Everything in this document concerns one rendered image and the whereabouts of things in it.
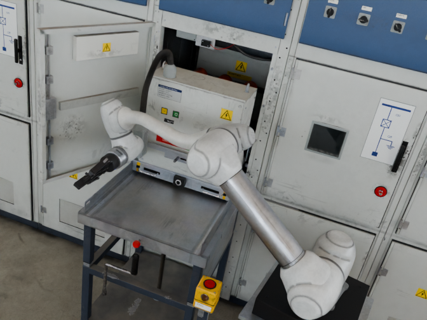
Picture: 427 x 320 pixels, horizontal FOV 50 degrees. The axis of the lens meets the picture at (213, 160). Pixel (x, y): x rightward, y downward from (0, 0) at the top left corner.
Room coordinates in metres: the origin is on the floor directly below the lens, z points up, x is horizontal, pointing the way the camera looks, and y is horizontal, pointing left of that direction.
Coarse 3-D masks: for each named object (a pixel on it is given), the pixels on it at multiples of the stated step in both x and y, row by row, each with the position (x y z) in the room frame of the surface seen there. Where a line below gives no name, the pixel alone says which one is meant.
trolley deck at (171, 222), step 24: (120, 192) 1.86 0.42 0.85; (144, 192) 1.90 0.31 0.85; (168, 192) 1.94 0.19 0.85; (192, 192) 1.98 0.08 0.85; (96, 216) 1.64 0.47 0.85; (120, 216) 1.67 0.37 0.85; (144, 216) 1.71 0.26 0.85; (168, 216) 1.74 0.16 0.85; (192, 216) 1.78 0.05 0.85; (144, 240) 1.56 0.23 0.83; (168, 240) 1.57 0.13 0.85; (192, 240) 1.60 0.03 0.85; (216, 240) 1.63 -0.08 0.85
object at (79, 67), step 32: (64, 32) 1.91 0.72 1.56; (96, 32) 2.06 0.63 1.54; (128, 32) 2.18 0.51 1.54; (64, 64) 1.94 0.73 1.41; (96, 64) 2.07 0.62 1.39; (128, 64) 2.22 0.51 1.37; (64, 96) 1.94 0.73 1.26; (96, 96) 2.06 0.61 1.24; (128, 96) 2.21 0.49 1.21; (64, 128) 1.94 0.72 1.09; (96, 128) 2.08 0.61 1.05; (64, 160) 1.94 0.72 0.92; (96, 160) 2.09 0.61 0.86
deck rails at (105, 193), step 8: (128, 168) 2.02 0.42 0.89; (120, 176) 1.94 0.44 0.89; (128, 176) 2.02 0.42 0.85; (112, 184) 1.87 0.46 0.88; (120, 184) 1.93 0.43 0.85; (96, 192) 1.72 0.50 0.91; (104, 192) 1.80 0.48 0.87; (112, 192) 1.84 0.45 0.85; (88, 200) 1.66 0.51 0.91; (96, 200) 1.73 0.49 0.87; (104, 200) 1.77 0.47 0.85; (88, 208) 1.67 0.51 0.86; (96, 208) 1.69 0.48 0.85; (224, 208) 1.79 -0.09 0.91; (88, 216) 1.63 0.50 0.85; (216, 216) 1.81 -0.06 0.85; (224, 216) 1.82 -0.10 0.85; (216, 224) 1.69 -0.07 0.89; (208, 232) 1.58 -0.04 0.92; (208, 240) 1.60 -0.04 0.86; (200, 248) 1.55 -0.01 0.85; (200, 256) 1.50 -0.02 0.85
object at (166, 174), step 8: (136, 160) 2.06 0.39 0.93; (136, 168) 2.05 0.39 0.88; (144, 168) 2.04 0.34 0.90; (152, 168) 2.03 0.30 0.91; (160, 168) 2.02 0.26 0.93; (152, 176) 2.03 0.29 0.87; (160, 176) 2.02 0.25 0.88; (168, 176) 2.01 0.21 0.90; (184, 176) 1.99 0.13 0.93; (192, 184) 1.98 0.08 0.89; (200, 184) 1.97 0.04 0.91; (208, 184) 1.96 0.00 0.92; (208, 192) 1.95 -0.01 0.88; (216, 192) 1.95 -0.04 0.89
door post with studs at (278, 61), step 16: (288, 32) 2.15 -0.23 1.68; (288, 48) 2.14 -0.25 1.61; (272, 64) 2.16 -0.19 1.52; (272, 80) 2.16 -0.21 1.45; (272, 96) 2.15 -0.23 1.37; (272, 112) 2.15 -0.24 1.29; (256, 128) 2.16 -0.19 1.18; (256, 144) 2.16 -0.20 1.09; (256, 160) 2.15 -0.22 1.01; (256, 176) 2.15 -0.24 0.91; (240, 224) 2.15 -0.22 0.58; (240, 240) 2.15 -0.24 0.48
